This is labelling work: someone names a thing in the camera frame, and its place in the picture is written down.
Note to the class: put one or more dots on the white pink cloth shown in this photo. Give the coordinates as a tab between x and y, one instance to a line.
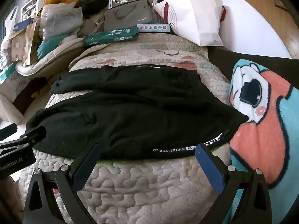
196	16

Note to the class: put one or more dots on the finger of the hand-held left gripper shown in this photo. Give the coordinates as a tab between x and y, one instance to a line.
8	131
35	134

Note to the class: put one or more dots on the grey padded mat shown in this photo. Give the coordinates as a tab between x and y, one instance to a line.
46	66

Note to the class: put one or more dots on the teal printed fabric band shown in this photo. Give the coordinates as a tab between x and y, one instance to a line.
109	36

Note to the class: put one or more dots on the dark bed frame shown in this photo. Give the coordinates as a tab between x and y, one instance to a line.
268	61

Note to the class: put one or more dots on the clear plastic bag of cloth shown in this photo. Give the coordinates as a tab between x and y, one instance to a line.
60	21

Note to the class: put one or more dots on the white shelf unit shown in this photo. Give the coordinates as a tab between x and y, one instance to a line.
30	4

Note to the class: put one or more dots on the beige quilted bed cover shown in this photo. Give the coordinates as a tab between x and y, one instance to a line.
140	191

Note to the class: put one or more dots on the cartoon printed blanket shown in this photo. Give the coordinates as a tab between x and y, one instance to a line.
268	133

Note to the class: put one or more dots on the light blue flat box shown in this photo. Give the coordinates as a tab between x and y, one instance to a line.
153	28

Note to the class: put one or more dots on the black cloth bundle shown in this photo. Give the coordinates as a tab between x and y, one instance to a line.
93	2

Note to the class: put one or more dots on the white pillow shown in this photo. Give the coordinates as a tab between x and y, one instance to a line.
9	112

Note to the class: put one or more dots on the brown paper bag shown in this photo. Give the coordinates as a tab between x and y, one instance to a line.
30	44

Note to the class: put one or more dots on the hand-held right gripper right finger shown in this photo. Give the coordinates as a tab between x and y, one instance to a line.
210	168

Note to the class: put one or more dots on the brown cloth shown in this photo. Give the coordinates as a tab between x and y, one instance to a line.
25	95

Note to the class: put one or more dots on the teal cloth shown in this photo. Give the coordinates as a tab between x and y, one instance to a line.
46	46

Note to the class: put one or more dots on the black pants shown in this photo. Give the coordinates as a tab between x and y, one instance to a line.
140	112

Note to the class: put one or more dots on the white plastic bag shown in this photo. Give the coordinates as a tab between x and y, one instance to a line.
10	23

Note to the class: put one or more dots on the grey tote bag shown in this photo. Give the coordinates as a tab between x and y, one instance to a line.
128	16

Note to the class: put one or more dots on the dark blue box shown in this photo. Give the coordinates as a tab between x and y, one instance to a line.
22	25

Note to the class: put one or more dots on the beige printed bag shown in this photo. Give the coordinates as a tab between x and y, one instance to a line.
14	81

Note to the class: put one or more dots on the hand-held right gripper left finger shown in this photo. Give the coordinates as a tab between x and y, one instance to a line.
85	165

